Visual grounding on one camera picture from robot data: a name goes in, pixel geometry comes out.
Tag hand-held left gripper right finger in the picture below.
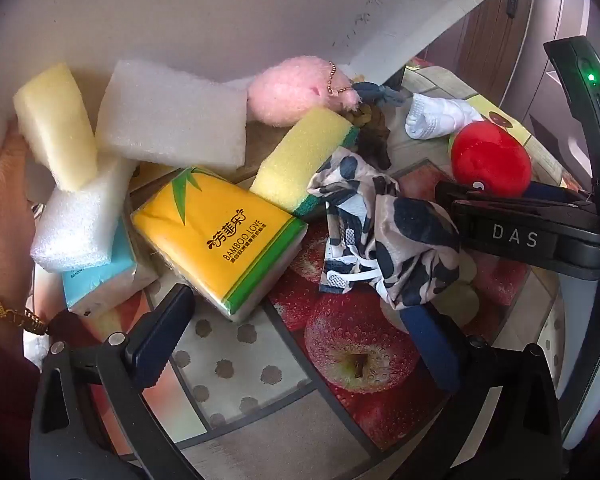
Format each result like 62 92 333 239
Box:
400 305 563 480

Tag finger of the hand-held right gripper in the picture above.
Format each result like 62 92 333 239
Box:
452 199 600 281
434 180 593 207

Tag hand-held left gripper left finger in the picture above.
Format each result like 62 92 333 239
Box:
30 284 201 480

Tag black and white patterned cloth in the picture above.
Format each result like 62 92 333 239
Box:
307 147 464 309

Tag yellow tissue pack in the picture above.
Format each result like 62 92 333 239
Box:
130 166 308 323

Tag white cardboard box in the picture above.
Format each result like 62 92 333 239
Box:
0 0 538 183

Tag another person's forearm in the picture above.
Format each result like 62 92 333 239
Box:
0 317 48 466

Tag red plush ball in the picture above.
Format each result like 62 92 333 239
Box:
448 121 533 199

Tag blue tissue pack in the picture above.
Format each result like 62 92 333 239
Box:
62 220 159 318

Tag white sock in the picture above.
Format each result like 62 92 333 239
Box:
405 92 484 141

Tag small white foam block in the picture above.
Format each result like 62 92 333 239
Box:
30 154 137 274

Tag dark brown fabric piece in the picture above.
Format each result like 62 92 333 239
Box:
344 105 392 170

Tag blue grey fabric scrunchie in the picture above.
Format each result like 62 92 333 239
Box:
352 81 412 112

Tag yellow and green sponge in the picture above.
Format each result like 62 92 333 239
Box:
250 107 362 219

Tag large white foam block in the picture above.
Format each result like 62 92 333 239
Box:
95 59 249 171

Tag pale yellow foam block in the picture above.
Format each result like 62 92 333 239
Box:
12 62 99 193

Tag gold bracelet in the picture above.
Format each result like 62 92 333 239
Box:
0 287 49 337

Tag pink plush keychain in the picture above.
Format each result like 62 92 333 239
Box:
246 57 362 127

